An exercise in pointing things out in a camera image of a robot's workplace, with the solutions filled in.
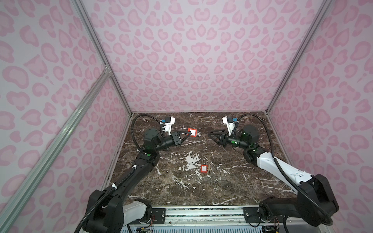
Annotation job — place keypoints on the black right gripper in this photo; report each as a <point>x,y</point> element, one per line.
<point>222,137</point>

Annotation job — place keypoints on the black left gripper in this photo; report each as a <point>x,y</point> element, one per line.
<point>176,138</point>

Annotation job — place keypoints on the red padlock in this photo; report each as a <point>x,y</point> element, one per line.
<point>204,167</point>
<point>194,132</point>

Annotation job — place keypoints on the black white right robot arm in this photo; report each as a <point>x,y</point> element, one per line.
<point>315,201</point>

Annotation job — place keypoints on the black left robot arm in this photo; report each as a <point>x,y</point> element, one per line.
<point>106,212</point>

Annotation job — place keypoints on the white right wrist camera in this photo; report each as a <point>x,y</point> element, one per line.
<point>231,124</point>

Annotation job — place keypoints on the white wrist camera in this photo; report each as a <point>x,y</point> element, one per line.
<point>231,124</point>
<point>166,125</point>

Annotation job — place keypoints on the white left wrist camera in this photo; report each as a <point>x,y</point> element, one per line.
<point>166,125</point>

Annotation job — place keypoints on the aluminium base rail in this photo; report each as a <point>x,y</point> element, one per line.
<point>225,219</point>

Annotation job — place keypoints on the aluminium frame post left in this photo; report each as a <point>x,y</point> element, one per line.
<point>88,25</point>

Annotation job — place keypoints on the aluminium frame post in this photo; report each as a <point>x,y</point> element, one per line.
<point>88,25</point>
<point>320,16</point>

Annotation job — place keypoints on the aluminium frame post right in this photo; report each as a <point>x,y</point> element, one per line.
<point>320,16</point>

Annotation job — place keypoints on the aluminium diagonal frame bar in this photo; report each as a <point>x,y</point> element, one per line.
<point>19,200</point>

